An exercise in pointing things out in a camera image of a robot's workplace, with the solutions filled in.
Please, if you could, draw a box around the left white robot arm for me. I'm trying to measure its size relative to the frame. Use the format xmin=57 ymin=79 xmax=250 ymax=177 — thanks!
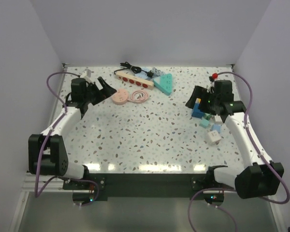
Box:
xmin=28 ymin=77 xmax=116 ymax=189

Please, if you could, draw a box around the yellow cube socket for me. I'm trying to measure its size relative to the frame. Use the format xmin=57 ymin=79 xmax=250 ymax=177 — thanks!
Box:
xmin=195 ymin=98 xmax=202 ymax=104

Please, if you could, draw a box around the white cube tiger sticker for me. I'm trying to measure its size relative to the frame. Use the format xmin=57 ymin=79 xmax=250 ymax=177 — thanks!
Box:
xmin=205 ymin=130 xmax=222 ymax=145

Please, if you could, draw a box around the teal adapter plug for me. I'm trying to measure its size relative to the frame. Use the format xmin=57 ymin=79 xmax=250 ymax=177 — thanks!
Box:
xmin=199 ymin=118 xmax=210 ymax=129

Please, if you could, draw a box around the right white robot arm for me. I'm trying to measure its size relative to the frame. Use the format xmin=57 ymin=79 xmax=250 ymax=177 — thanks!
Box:
xmin=186 ymin=81 xmax=284 ymax=199

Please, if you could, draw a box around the green adapter plug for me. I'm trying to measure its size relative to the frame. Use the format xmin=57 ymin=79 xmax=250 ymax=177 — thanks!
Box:
xmin=204 ymin=114 xmax=214 ymax=120

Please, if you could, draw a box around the teal triangular power strip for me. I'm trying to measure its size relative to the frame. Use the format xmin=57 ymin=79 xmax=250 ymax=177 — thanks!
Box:
xmin=153 ymin=73 xmax=173 ymax=96

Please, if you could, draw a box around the round light blue socket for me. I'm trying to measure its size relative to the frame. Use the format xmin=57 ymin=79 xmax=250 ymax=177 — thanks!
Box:
xmin=135 ymin=67 xmax=151 ymax=79

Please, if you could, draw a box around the white small adapter plug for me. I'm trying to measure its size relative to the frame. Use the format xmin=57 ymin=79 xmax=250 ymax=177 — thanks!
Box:
xmin=214 ymin=115 xmax=223 ymax=124

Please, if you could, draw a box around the aluminium rail frame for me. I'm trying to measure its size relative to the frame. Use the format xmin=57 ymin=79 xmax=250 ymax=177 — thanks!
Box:
xmin=21 ymin=64 xmax=235 ymax=194

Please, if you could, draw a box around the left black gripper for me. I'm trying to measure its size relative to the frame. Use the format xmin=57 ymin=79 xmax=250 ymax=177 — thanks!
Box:
xmin=83 ymin=77 xmax=116 ymax=105

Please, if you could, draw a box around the blue cube socket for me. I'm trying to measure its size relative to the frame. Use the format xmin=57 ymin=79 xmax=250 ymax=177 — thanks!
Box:
xmin=191 ymin=103 xmax=204 ymax=118

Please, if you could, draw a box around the black power cord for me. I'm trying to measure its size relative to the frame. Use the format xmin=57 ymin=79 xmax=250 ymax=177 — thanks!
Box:
xmin=120 ymin=61 xmax=154 ymax=78

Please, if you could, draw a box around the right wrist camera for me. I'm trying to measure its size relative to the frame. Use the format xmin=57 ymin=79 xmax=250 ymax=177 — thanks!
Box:
xmin=207 ymin=73 xmax=232 ymax=95

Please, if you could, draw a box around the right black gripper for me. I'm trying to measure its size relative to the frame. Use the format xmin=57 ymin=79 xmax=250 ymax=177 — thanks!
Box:
xmin=185 ymin=86 xmax=219 ymax=116

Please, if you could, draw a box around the pink cord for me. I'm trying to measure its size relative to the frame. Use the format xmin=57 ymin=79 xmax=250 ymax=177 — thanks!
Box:
xmin=128 ymin=89 xmax=150 ymax=104

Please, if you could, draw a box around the beige long power strip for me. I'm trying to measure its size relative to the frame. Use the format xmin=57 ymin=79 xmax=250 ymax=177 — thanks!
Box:
xmin=115 ymin=71 xmax=155 ymax=90

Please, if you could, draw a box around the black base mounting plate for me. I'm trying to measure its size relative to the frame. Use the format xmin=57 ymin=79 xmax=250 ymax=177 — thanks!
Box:
xmin=62 ymin=173 xmax=234 ymax=202

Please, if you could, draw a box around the light blue adapter plug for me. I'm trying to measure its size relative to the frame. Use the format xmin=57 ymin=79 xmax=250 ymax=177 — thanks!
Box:
xmin=211 ymin=124 xmax=221 ymax=133

